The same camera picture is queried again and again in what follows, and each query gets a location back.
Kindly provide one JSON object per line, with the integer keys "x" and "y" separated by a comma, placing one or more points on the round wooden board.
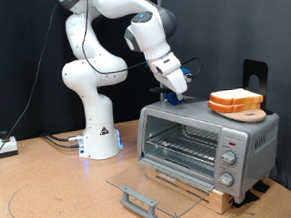
{"x": 249, "y": 116}

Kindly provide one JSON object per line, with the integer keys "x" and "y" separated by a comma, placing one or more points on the black foam pad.
{"x": 245, "y": 199}
{"x": 261, "y": 186}

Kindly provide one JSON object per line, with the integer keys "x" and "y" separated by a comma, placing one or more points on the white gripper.
{"x": 169, "y": 74}

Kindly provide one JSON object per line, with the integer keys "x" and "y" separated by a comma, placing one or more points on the silver toaster oven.
{"x": 254, "y": 141}

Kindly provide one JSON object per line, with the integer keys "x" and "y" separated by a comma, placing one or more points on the emergency stop button box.
{"x": 7, "y": 145}

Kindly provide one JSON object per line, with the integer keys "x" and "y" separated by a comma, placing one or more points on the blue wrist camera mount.
{"x": 185, "y": 73}

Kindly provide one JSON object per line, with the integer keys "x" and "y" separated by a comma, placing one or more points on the white bread slice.
{"x": 234, "y": 94}
{"x": 225, "y": 108}

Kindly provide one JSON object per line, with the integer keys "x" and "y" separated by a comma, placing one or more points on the black backdrop curtain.
{"x": 12, "y": 64}

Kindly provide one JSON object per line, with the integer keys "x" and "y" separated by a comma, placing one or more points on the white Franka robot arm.
{"x": 96, "y": 125}

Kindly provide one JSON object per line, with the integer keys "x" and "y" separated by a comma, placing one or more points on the slotted wooden block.
{"x": 222, "y": 200}

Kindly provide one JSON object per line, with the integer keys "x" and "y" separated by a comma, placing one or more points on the black metal bookend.
{"x": 249, "y": 68}

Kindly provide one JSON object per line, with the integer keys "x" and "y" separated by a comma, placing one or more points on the dark grey backdrop curtain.
{"x": 213, "y": 34}

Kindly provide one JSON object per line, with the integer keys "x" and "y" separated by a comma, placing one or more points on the silver oven knob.
{"x": 226, "y": 179}
{"x": 229, "y": 157}

